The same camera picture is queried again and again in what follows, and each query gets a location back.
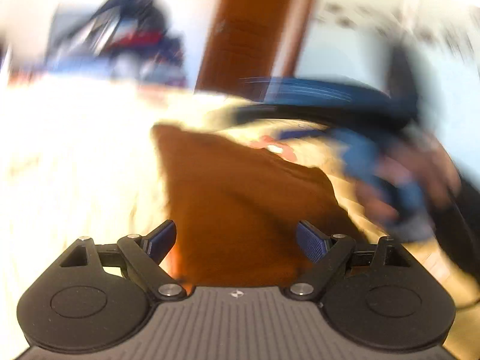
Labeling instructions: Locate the brown knitted garment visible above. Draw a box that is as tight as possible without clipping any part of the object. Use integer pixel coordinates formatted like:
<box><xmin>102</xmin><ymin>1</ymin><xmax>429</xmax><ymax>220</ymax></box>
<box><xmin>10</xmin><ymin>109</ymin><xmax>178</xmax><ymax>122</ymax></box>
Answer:
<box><xmin>151</xmin><ymin>124</ymin><xmax>365</xmax><ymax>287</ymax></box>

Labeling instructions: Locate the brown wooden door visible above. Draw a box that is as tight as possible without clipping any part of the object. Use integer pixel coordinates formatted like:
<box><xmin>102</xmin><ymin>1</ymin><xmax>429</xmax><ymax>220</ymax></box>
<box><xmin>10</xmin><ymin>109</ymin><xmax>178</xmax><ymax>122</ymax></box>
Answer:
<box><xmin>195</xmin><ymin>0</ymin><xmax>312</xmax><ymax>95</ymax></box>

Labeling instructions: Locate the yellow floral bed quilt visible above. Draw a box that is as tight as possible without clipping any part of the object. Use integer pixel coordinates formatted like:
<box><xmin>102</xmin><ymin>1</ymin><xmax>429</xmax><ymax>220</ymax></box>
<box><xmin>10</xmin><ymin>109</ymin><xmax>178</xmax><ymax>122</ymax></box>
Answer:
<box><xmin>0</xmin><ymin>72</ymin><xmax>480</xmax><ymax>360</ymax></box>

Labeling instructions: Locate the pile of clothes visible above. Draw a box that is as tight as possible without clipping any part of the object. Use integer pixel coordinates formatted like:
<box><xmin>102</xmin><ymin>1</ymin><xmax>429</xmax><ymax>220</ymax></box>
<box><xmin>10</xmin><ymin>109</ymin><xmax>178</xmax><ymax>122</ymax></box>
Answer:
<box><xmin>45</xmin><ymin>0</ymin><xmax>187</xmax><ymax>88</ymax></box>

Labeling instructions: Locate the right hand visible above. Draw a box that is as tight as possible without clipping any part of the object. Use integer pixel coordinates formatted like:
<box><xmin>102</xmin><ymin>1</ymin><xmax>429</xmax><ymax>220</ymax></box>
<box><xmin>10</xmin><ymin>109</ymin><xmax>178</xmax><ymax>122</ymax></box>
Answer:
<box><xmin>355</xmin><ymin>134</ymin><xmax>461</xmax><ymax>226</ymax></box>

